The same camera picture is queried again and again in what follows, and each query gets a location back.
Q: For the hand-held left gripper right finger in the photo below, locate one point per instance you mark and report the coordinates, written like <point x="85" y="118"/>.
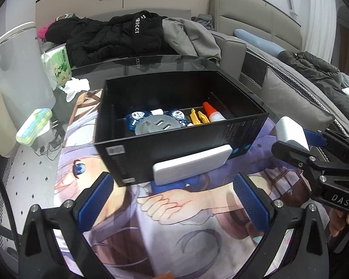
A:
<point x="250" y="205"/>

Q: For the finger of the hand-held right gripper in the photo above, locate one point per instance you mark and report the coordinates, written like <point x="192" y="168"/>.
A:
<point x="293" y="152"/>
<point x="315" y="137"/>

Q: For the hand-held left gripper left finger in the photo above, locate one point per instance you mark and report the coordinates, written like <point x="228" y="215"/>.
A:
<point x="94" y="203"/>

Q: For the white charger block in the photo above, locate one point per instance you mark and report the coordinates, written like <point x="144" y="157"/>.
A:
<point x="290" y="130"/>

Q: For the white power bank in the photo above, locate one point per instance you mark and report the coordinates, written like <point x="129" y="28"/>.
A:
<point x="192" y="162"/>

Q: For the red-capped glue bottle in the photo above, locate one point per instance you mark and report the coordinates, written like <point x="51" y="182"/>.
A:
<point x="215" y="116"/>

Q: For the black storage box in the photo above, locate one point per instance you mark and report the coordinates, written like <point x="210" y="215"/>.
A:
<point x="163" y="93"/>

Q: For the beige cushion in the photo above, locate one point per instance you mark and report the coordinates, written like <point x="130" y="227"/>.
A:
<point x="290" y="98"/>

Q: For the dark padded jacket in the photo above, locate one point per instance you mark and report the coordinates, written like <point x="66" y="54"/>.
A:
<point x="317" y="72"/>

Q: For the printed table mat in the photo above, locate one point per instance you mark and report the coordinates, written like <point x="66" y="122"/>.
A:
<point x="177" y="223"/>

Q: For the grey bed blanket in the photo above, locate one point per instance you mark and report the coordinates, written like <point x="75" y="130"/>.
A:
<point x="279" y="64"/>

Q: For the round grey socket adapter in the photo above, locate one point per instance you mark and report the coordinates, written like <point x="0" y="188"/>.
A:
<point x="154" y="126"/>

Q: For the green plastic case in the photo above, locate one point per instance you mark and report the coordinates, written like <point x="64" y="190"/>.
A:
<point x="32" y="128"/>

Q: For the white curtain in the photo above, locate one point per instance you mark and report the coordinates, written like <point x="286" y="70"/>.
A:
<point x="320" y="26"/>

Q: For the blue pillow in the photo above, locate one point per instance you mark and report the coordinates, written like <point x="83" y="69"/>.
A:
<point x="258" y="40"/>

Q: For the grey sofa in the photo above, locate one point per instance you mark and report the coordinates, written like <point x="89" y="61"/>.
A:
<point x="231" y="52"/>

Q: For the crumpled white tissue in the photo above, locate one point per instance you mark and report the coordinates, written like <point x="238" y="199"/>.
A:
<point x="75" y="85"/>

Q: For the cream cylindrical bin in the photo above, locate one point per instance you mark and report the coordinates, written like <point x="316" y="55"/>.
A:
<point x="1" y="122"/>

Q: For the beige padded headboard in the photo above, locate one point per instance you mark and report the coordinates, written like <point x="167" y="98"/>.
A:
<point x="250" y="14"/>

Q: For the green tissue pack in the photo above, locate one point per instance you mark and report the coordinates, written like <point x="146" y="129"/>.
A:
<point x="59" y="66"/>

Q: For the grey hoodie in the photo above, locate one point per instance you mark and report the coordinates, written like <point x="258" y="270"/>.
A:
<point x="192" y="37"/>

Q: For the white household appliance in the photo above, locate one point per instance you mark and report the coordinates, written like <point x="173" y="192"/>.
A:
<point x="17" y="64"/>

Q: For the dark grey garment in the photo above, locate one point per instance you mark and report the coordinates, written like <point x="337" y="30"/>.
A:
<point x="203" y="20"/>

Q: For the black puffer jacket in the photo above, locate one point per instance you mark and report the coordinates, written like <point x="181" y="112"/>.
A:
<point x="104" y="40"/>

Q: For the pink cloth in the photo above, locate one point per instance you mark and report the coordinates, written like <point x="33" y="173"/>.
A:
<point x="42" y="32"/>

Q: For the patterned cloth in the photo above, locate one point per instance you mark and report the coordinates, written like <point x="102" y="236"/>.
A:
<point x="65" y="16"/>

